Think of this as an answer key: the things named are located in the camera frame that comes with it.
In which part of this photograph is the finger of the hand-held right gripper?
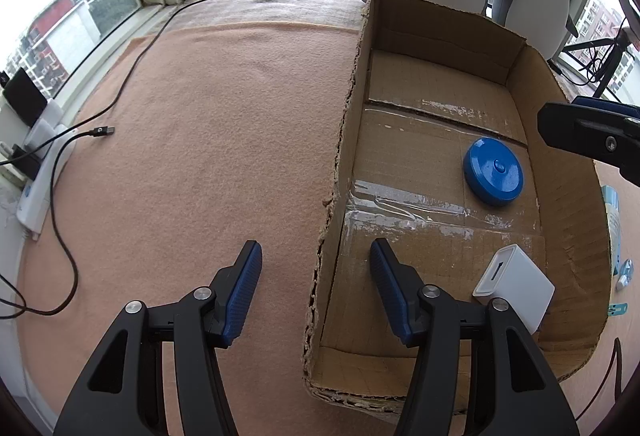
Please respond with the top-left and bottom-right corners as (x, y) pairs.
(537, 96), (640, 189)

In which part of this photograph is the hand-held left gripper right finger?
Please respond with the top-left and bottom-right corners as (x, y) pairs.
(369, 237), (581, 436)

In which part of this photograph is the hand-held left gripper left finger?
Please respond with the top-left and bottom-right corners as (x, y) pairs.
(52, 240), (263, 436)

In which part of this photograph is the white lotion bottle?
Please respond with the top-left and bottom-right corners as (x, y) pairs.
(602, 185), (623, 277)

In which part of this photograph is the cardboard box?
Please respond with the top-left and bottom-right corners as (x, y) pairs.
(302, 0), (613, 414)

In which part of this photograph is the black tripod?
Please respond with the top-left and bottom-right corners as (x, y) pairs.
(562, 26), (640, 99)

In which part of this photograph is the blue round tape measure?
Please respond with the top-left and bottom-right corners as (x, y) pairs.
(462, 137), (525, 208)

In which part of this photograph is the white cube charger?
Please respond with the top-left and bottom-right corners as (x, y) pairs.
(472, 243), (556, 336)

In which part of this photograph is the peach fleece blanket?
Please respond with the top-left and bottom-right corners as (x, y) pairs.
(15, 23), (640, 436)

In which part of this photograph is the white flash drive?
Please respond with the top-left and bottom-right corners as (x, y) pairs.
(615, 258), (636, 291)

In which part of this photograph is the white power strip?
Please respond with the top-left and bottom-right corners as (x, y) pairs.
(15, 103), (73, 241)

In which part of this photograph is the black power adapter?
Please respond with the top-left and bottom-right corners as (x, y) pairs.
(12, 143), (43, 177)

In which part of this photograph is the black flat device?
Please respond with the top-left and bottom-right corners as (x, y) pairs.
(2, 68), (48, 127)

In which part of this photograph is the black cable with plug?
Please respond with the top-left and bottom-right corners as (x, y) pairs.
(0, 126), (115, 167)

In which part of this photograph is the thin dark cable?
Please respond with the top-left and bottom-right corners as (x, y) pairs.
(575, 338), (623, 422)

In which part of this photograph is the long black cable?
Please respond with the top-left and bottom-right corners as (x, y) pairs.
(0, 0), (361, 319)

